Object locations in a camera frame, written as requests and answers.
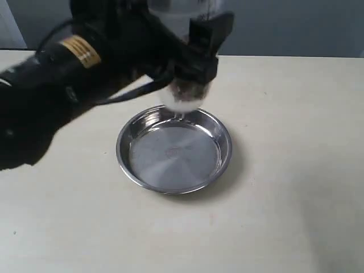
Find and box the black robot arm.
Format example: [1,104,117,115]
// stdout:
[1,1,234,170]

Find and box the clear plastic shaker bottle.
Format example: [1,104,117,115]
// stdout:
[147,0,226,113]

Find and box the round stainless steel tray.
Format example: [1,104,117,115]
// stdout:
[115,105,233,195]

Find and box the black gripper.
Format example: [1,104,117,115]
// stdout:
[69,1,235,88]

